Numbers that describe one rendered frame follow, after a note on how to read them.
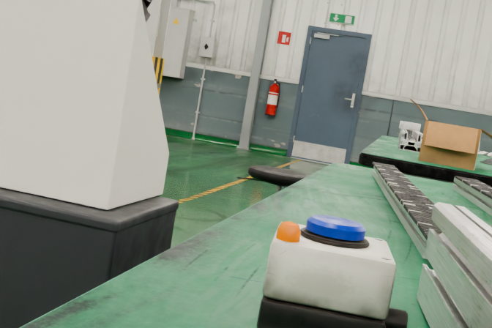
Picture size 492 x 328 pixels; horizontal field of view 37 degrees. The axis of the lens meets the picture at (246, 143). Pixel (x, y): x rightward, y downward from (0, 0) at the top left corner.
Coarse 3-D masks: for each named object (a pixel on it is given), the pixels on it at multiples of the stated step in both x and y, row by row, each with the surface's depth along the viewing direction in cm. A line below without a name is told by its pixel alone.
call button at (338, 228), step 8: (312, 216) 50; (320, 216) 50; (328, 216) 51; (312, 224) 49; (320, 224) 48; (328, 224) 48; (336, 224) 48; (344, 224) 48; (352, 224) 49; (360, 224) 50; (320, 232) 48; (328, 232) 48; (336, 232) 48; (344, 232) 48; (352, 232) 48; (360, 232) 48; (352, 240) 48; (360, 240) 49
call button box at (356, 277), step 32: (288, 256) 46; (320, 256) 46; (352, 256) 46; (384, 256) 47; (288, 288) 46; (320, 288) 46; (352, 288) 46; (384, 288) 46; (288, 320) 46; (320, 320) 46; (352, 320) 46; (384, 320) 49
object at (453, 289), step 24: (432, 216) 60; (456, 216) 53; (432, 240) 58; (456, 240) 49; (480, 240) 44; (432, 264) 57; (456, 264) 48; (480, 264) 41; (432, 288) 55; (456, 288) 46; (480, 288) 41; (432, 312) 53; (456, 312) 48; (480, 312) 39
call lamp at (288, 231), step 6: (282, 222) 47; (288, 222) 47; (282, 228) 47; (288, 228) 46; (294, 228) 47; (282, 234) 47; (288, 234) 46; (294, 234) 46; (282, 240) 46; (288, 240) 46; (294, 240) 47
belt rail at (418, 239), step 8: (376, 176) 162; (384, 184) 147; (384, 192) 137; (392, 200) 121; (392, 208) 119; (400, 208) 113; (400, 216) 106; (408, 216) 98; (408, 224) 97; (408, 232) 96; (416, 232) 92; (416, 240) 87; (424, 240) 81; (424, 248) 81; (424, 256) 81
